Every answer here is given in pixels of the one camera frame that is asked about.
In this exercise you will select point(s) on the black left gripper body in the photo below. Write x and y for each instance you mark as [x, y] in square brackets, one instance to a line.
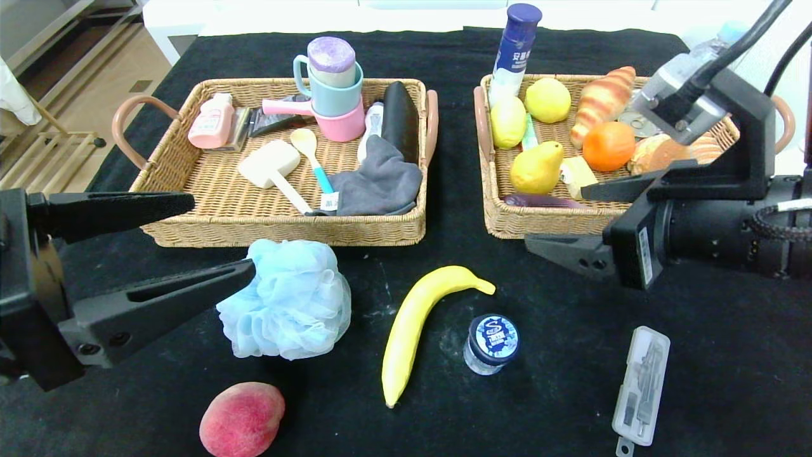
[28, 285]

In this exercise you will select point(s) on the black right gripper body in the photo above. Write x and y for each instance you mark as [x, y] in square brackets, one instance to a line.
[639, 244]

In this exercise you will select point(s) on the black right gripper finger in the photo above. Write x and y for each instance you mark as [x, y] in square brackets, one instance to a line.
[618, 189]
[571, 254]

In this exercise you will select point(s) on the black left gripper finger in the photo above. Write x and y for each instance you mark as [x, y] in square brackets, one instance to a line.
[114, 212]
[171, 301]

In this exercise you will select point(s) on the yellow pear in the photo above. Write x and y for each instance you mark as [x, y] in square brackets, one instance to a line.
[536, 170]

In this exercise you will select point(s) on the small jar with blue lid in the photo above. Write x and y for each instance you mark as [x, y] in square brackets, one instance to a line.
[491, 339]

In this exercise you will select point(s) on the light blue bath pouf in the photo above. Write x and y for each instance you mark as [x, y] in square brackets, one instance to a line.
[292, 304]

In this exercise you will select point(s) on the clear plastic compass case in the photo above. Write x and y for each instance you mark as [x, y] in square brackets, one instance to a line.
[644, 381]

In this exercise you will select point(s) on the wicker basket with food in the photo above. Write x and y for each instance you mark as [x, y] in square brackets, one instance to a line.
[545, 222]

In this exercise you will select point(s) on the wicker basket with household items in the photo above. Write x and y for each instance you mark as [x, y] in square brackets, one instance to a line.
[228, 209]

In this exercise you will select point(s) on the orange fruit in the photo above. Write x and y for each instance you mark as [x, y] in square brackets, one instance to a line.
[608, 147]

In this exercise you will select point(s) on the round brown bread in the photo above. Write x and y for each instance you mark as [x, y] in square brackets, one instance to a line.
[656, 155]

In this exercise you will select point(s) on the purple eggplant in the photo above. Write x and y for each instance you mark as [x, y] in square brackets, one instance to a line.
[545, 201]

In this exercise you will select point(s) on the silver tin can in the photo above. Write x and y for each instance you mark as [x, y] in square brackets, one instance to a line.
[631, 122]

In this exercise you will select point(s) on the striped croissant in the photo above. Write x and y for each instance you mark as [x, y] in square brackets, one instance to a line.
[602, 101]

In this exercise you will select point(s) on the light wooden rack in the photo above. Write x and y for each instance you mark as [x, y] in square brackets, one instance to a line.
[38, 158]

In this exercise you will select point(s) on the long ridged bread loaf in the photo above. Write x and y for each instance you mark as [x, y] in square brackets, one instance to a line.
[707, 149]

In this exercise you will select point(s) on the green gum pack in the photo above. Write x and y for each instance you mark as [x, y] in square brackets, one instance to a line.
[530, 130]

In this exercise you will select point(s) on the round yellow lemon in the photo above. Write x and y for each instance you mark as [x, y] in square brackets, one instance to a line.
[547, 100]

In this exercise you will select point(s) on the oval yellow lemon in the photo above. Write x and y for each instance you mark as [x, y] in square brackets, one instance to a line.
[507, 124]

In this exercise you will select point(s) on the small pink bottle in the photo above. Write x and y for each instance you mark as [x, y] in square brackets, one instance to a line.
[212, 124]

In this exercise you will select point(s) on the red peach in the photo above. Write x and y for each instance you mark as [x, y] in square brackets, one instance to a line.
[241, 419]

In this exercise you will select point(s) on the small transparent packet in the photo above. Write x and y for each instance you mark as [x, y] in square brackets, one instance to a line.
[236, 130]

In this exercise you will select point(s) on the white hanging cloth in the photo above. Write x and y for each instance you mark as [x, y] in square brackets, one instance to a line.
[13, 95]

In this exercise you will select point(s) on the white bottle with blue cap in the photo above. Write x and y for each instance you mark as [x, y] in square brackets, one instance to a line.
[514, 57]

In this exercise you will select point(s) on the yellow banana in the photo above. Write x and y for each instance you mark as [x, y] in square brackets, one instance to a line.
[412, 324]

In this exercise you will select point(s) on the black plastic packet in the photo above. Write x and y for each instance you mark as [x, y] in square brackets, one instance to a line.
[273, 124]

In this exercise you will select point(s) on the clear water bottle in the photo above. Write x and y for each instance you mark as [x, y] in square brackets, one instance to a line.
[729, 35]

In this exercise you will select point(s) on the light wooden shelf unit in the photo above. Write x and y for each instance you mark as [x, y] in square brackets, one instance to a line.
[38, 25]

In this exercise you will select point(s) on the grey cloth with tag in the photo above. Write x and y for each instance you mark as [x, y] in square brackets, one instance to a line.
[380, 184]

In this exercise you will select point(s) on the white background table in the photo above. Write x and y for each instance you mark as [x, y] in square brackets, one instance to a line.
[177, 19]

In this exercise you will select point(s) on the black oblong case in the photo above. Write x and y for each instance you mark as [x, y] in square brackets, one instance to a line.
[401, 120]

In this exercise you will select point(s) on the white tube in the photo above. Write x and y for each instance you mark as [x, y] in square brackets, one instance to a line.
[371, 127]

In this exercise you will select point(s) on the purple-topped beige cylinder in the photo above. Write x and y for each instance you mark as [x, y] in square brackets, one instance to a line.
[331, 60]

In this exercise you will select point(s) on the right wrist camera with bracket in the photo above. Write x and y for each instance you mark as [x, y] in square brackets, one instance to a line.
[679, 101]

